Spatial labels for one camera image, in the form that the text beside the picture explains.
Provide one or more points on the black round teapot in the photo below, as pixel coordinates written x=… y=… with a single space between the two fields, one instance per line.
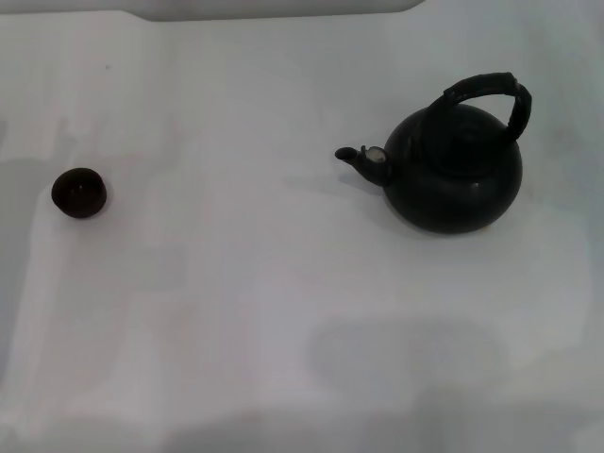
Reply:
x=453 y=189

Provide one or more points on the dark brown teacup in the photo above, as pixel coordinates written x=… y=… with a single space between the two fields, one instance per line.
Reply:
x=80 y=193

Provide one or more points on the white tablecloth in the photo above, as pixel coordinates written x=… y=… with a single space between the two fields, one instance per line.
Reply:
x=283 y=307

